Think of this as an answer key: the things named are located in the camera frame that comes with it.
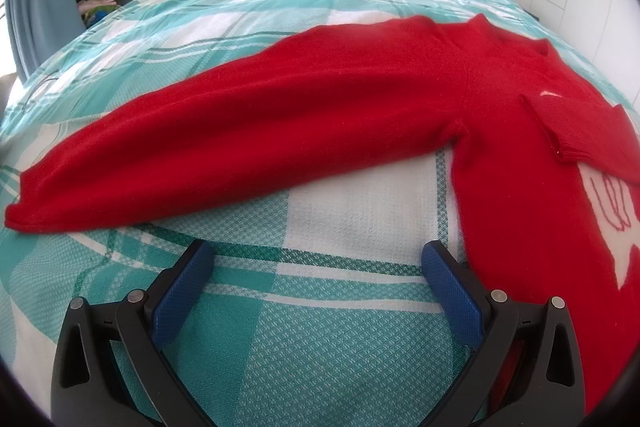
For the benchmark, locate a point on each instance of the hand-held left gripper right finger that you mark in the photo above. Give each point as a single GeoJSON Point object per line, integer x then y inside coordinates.
{"type": "Point", "coordinates": [452, 292]}

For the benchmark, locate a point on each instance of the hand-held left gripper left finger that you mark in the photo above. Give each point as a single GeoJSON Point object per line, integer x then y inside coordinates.
{"type": "Point", "coordinates": [182, 292]}

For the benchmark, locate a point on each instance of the red knit sweater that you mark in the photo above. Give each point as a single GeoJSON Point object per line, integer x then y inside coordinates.
{"type": "Point", "coordinates": [310, 107]}

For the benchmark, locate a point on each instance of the teal checked bed sheet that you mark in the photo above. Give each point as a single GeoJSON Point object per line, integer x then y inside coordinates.
{"type": "Point", "coordinates": [310, 357]}

